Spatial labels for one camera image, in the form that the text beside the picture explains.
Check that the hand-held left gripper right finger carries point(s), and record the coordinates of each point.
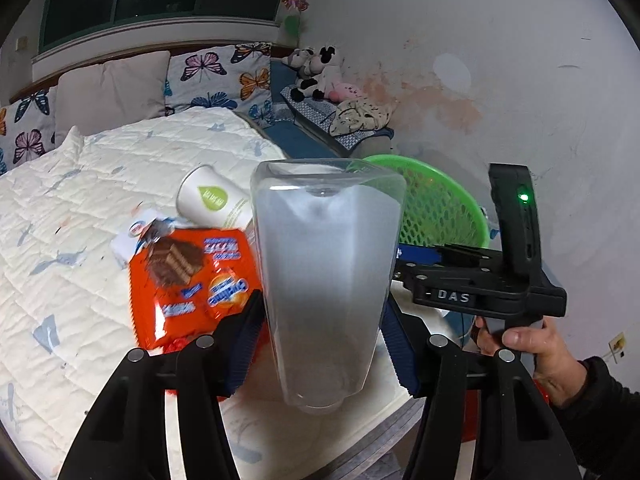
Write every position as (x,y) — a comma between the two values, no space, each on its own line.
(400,345)

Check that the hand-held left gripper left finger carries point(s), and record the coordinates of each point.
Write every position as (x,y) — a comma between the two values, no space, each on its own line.
(245,340)

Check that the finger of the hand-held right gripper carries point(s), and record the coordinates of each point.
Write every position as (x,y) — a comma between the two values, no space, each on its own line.
(420,254)

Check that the green plastic mesh basket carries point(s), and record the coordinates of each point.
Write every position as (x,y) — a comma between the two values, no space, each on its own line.
(440,210)

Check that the orange wafer snack packet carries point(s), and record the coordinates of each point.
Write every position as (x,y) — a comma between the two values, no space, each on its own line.
(165,305)

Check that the clear plastic container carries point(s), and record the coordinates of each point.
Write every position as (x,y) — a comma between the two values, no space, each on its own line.
(320,285)

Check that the white paper cup green drop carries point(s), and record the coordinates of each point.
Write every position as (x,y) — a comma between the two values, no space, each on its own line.
(210,200)

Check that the white and blue wrapper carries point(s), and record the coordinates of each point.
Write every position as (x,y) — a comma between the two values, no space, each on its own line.
(122,247)

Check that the person's right forearm black sleeve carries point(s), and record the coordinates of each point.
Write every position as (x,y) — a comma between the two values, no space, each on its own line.
(600,420)

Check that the person's right hand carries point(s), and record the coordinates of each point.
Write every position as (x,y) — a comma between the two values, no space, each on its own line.
(545,355)

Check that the red plastic stool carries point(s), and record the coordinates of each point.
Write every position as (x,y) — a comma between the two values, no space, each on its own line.
(472,420)

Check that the cream spotted cloth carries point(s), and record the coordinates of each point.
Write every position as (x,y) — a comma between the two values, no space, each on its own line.
(360,115)

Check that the blue bed sheet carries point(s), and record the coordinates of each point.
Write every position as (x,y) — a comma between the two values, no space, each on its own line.
(295,140)

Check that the pink plush toy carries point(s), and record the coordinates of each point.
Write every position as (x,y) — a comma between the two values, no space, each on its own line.
(345,92)

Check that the blue checked cushion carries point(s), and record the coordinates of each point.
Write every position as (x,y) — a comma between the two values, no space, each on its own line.
(310,107)

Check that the black and white cow plush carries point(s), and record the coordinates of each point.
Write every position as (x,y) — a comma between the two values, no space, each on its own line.
(315,80)

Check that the white quilted blanket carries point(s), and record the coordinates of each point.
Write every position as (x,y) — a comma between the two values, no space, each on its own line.
(75,210)

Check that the grey and white plush toy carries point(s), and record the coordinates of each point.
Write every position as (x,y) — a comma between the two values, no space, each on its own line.
(292,59)

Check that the large butterfly print pillow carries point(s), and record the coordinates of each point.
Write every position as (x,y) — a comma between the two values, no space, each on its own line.
(215,75)

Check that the beige pillow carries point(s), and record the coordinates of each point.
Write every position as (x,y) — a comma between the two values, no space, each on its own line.
(110,95)

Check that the pink and green flower decoration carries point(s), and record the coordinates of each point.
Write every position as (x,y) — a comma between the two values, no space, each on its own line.
(295,2)

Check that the small butterfly print pillow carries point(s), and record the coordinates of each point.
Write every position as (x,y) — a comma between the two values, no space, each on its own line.
(30,125)

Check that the wall outlet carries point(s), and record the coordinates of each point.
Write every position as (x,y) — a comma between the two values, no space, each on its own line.
(618,346)

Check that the wall switch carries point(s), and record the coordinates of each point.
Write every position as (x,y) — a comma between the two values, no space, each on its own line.
(22,43)

